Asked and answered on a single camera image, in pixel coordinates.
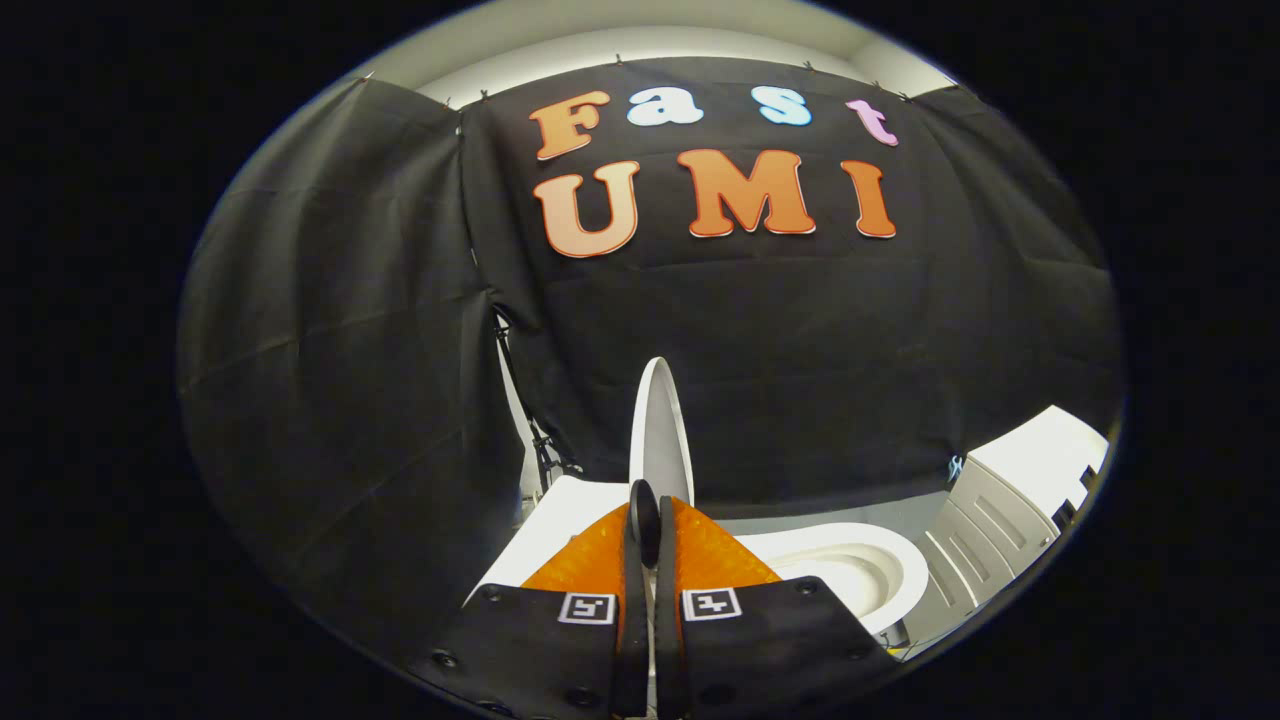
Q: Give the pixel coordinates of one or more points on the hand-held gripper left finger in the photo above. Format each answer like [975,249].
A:
[634,620]

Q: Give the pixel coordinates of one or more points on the metal backdrop stand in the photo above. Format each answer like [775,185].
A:
[515,420]

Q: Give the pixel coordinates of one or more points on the white drawer cabinet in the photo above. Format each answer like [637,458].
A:
[1000,520]

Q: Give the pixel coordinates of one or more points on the white toilet bowl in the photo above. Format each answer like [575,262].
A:
[890,580]

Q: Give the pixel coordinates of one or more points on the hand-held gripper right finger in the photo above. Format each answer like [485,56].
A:
[668,620]

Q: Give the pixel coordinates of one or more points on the black backdrop cloth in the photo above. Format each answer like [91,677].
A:
[800,350]

